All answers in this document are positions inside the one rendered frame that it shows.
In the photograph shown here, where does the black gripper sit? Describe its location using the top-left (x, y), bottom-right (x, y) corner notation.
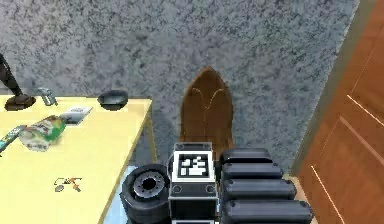
top-left (119, 163), bottom-right (172, 224)

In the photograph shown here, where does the yellow wooden table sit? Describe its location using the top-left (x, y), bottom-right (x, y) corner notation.
top-left (0, 95), bottom-right (158, 224)

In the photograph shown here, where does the black bowl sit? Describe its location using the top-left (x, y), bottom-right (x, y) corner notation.
top-left (97, 89), bottom-right (129, 112)

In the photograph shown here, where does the grey white book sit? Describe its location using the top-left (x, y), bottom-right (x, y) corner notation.
top-left (59, 105), bottom-right (94, 126)

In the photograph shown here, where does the green white bag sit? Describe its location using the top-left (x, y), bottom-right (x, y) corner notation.
top-left (18, 114), bottom-right (67, 152)

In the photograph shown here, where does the teal remote control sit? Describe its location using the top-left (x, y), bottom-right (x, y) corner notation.
top-left (0, 124), bottom-right (28, 155)

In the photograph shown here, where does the brown wooden door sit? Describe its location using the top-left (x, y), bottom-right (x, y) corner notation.
top-left (297, 0), bottom-right (384, 224)

